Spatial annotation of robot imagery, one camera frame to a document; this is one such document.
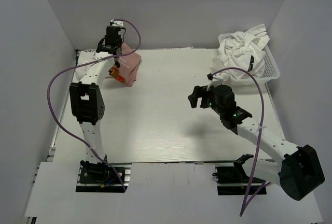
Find crumpled white shirts pile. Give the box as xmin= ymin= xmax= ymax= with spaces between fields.
xmin=212 ymin=24 xmax=270 ymax=85

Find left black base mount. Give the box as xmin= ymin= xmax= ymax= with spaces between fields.
xmin=76 ymin=160 xmax=131 ymax=193

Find folded white printed t shirt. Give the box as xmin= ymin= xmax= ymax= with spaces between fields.
xmin=75 ymin=49 xmax=99 ymax=80

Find pink t shirt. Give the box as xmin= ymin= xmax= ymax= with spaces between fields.
xmin=108 ymin=52 xmax=142 ymax=87

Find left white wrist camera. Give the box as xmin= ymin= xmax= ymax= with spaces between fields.
xmin=110 ymin=19 xmax=124 ymax=27

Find white plastic basket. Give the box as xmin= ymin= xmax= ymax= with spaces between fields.
xmin=218 ymin=33 xmax=280 ymax=86

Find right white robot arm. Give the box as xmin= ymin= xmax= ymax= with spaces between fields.
xmin=188 ymin=85 xmax=325 ymax=201

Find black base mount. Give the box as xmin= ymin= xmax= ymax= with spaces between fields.
xmin=212 ymin=165 xmax=268 ymax=196
xmin=76 ymin=160 xmax=131 ymax=193

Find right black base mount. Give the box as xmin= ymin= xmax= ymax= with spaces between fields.
xmin=212 ymin=165 xmax=268 ymax=196

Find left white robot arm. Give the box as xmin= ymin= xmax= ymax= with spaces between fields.
xmin=69 ymin=21 xmax=125 ymax=163

